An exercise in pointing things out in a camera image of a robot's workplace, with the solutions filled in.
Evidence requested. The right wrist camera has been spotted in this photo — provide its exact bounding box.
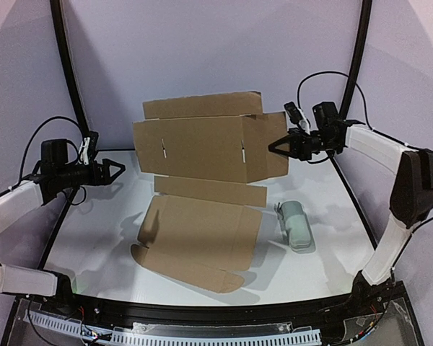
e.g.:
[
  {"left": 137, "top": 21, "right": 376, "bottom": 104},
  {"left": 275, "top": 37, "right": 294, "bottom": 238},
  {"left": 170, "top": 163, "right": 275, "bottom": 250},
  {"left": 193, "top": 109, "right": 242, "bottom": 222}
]
[{"left": 284, "top": 102, "right": 310, "bottom": 134}]

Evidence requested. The brown cardboard box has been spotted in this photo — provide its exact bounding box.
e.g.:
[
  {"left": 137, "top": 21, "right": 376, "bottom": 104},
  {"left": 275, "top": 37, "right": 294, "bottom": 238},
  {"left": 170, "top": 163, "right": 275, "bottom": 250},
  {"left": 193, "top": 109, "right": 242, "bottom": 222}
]
[{"left": 131, "top": 92, "right": 289, "bottom": 293}]

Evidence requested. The black front frame rail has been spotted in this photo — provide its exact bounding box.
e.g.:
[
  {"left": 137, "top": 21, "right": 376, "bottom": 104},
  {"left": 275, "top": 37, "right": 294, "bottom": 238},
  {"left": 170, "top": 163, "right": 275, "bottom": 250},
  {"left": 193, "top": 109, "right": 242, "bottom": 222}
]
[{"left": 67, "top": 295, "right": 357, "bottom": 327}]

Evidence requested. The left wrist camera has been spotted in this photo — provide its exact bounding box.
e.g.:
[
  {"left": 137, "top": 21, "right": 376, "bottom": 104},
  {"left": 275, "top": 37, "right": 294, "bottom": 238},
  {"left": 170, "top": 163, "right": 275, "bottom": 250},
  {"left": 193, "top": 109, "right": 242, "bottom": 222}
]
[{"left": 78, "top": 131, "right": 99, "bottom": 165}]

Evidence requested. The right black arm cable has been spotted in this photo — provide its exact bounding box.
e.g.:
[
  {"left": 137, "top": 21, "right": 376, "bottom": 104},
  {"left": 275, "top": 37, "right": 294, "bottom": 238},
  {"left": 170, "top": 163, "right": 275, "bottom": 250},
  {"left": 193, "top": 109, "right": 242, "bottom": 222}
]
[{"left": 297, "top": 71, "right": 376, "bottom": 133}]

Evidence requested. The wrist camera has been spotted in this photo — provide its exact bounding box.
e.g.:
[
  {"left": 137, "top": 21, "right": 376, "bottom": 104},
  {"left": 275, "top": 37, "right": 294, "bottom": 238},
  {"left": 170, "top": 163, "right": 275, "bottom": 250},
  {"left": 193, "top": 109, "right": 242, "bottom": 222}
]
[
  {"left": 284, "top": 102, "right": 310, "bottom": 134},
  {"left": 78, "top": 131, "right": 99, "bottom": 165}
]

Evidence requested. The right black frame post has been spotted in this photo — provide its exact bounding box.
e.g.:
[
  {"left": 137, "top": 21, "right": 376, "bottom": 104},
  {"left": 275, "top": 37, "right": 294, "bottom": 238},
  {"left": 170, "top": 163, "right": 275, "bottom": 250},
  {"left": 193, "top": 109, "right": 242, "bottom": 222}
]
[{"left": 339, "top": 0, "right": 373, "bottom": 118}]

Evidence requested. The white slotted cable duct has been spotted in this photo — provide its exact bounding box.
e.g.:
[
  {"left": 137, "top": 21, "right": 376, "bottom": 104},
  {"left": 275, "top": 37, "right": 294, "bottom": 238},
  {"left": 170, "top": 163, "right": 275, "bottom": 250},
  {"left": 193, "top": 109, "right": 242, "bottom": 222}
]
[{"left": 21, "top": 311, "right": 322, "bottom": 346}]

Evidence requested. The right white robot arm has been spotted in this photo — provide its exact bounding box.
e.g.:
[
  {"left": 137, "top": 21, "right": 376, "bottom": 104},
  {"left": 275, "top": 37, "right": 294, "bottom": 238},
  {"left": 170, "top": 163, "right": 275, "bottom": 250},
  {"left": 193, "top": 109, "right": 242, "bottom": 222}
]
[{"left": 268, "top": 102, "right": 433, "bottom": 309}]

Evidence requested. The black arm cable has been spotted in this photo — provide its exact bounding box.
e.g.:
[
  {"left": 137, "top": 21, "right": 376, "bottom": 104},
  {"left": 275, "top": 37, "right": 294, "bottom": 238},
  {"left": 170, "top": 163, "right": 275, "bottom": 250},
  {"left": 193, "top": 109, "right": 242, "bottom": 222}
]
[
  {"left": 297, "top": 71, "right": 376, "bottom": 133},
  {"left": 19, "top": 115, "right": 89, "bottom": 206}
]

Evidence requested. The left black frame post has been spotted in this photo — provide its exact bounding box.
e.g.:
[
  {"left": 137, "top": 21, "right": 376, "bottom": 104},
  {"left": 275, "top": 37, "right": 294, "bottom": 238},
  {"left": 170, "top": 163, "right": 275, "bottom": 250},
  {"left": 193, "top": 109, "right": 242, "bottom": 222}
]
[{"left": 49, "top": 0, "right": 89, "bottom": 137}]

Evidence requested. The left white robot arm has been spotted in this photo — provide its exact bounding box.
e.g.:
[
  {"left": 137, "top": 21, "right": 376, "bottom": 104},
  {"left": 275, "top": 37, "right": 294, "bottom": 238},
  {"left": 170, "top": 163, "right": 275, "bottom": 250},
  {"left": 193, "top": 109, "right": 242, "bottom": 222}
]
[{"left": 0, "top": 133, "right": 126, "bottom": 309}]

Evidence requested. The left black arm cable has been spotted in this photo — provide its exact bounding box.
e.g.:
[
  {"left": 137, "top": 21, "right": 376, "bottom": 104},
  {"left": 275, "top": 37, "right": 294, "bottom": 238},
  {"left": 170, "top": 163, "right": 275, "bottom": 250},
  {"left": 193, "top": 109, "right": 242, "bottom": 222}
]
[{"left": 19, "top": 115, "right": 89, "bottom": 206}]

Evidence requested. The black frame post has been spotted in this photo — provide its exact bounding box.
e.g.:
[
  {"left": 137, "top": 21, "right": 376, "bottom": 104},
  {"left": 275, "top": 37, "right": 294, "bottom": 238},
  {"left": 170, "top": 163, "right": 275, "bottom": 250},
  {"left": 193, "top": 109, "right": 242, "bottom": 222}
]
[
  {"left": 339, "top": 0, "right": 373, "bottom": 118},
  {"left": 49, "top": 0, "right": 89, "bottom": 137}
]

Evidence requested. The pale green glasses case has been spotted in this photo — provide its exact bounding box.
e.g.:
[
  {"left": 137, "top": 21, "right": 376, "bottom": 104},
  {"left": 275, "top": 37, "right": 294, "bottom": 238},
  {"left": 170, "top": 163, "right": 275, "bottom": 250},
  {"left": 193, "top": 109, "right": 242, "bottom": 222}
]
[{"left": 274, "top": 200, "right": 315, "bottom": 254}]

